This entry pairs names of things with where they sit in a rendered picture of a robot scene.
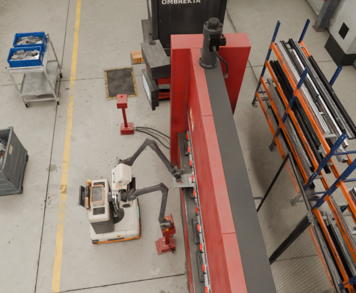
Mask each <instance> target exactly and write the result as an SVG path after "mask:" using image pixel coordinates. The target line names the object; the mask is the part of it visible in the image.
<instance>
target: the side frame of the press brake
mask: <svg viewBox="0 0 356 293"><path fill-rule="evenodd" d="M223 35H224V37H226V46H219V51H218V55H219V56H220V57H221V58H222V59H223V60H224V61H225V62H226V63H227V66H228V68H229V71H228V75H227V78H224V80H225V84H226V89H227V93H228V96H229V101H230V105H231V108H232V112H233V115H234V111H235V108H236V104H237V100H238V95H239V93H240V88H241V84H242V81H243V77H244V73H245V68H246V65H247V61H248V57H249V54H250V50H251V44H250V41H249V39H248V36H247V33H227V34H223ZM203 40H204V35H203V34H178V35H170V63H171V65H170V151H169V154H170V162H171V164H172V165H174V166H177V165H178V161H177V144H178V133H186V132H187V131H190V130H189V125H188V116H187V107H188V92H189V83H190V69H191V64H190V49H191V48H202V46H203ZM219 60H220V59H219ZM220 65H221V68H222V73H223V77H224V76H225V73H226V66H225V64H224V63H223V62H222V61H221V60H220Z"/></svg>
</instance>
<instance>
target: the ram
mask: <svg viewBox="0 0 356 293"><path fill-rule="evenodd" d="M190 110H191V116H190ZM187 111H188V115H187V116H188V121H189V124H188V125H190V127H189V129H190V134H191V137H190V138H191V143H192V146H191V147H193V149H192V151H193V156H194V158H193V160H194V164H195V168H194V169H195V173H196V177H195V178H197V180H196V182H197V186H198V189H197V191H198V195H199V198H198V200H200V202H199V204H200V208H201V211H200V214H201V217H202V220H201V222H202V226H203V229H202V231H203V230H204V233H203V236H204V239H205V242H204V244H205V247H206V251H205V253H206V252H207V255H206V258H207V261H208V264H207V266H208V270H209V273H208V275H209V278H210V282H209V285H210V283H211V286H210V289H211V292H212V293H227V289H226V282H225V275H224V271H223V263H222V257H221V252H220V245H219V240H218V231H217V227H216V220H215V213H214V209H213V202H212V195H211V188H210V183H209V176H208V169H207V162H206V158H205V151H204V144H203V140H202V132H201V127H200V118H199V114H198V108H197V100H196V96H195V89H194V82H193V75H192V71H191V69H190V83H189V92H188V107H187ZM191 117H193V119H191ZM191 121H192V123H191ZM192 125H194V127H193V128H192Z"/></svg>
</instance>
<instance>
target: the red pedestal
mask: <svg viewBox="0 0 356 293"><path fill-rule="evenodd" d="M116 105H117V108H118V109H122V113H123V120H124V123H121V126H120V135H134V123H128V122H127V117H126V111H125V108H127V94H117V99H116Z"/></svg>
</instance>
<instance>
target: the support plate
mask: <svg viewBox="0 0 356 293"><path fill-rule="evenodd" d="M187 175H188V177H187ZM191 175H192V174H182V175H181V177H182V179H181V180H182V183H177V182H176V179H175V178H174V177H173V186H174V188H181V187H194V184H189V182H188V178H190V177H191ZM188 185H189V186H188Z"/></svg>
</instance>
